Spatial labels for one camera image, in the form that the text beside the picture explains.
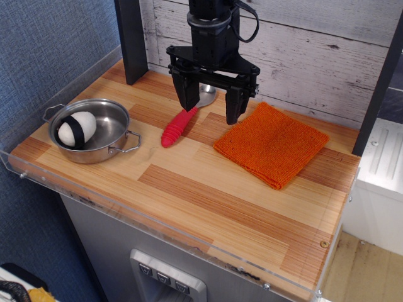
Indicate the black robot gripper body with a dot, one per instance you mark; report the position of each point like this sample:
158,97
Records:
213,58

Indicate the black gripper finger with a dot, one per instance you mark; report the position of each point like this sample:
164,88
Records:
236,100
187,89

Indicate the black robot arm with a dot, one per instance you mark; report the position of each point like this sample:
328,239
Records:
219,13

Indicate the orange knitted cloth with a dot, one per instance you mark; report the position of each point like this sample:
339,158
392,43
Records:
271,145

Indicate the small steel pot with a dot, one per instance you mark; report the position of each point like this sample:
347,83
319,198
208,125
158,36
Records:
111,137

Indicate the white rice ball toy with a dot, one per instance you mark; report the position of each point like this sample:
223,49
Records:
77,129

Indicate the clear acrylic table guard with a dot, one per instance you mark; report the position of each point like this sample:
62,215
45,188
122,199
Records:
204,203

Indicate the white toy appliance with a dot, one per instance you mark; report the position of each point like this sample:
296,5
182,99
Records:
373,212

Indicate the grey toy fridge cabinet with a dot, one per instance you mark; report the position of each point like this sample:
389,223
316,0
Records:
108,241

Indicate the silver dispenser button panel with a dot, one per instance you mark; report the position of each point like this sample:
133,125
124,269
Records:
159,281

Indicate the black and yellow object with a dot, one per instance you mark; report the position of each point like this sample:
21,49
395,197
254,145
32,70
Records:
17,284

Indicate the red handled metal spoon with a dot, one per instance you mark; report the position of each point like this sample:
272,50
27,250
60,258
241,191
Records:
177,125

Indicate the dark left vertical post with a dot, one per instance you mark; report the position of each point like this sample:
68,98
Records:
132,42

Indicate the dark vertical post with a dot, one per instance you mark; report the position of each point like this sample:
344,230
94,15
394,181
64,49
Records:
132,42
380,90

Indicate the dark right vertical post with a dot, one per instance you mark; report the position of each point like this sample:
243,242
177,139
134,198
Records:
380,90

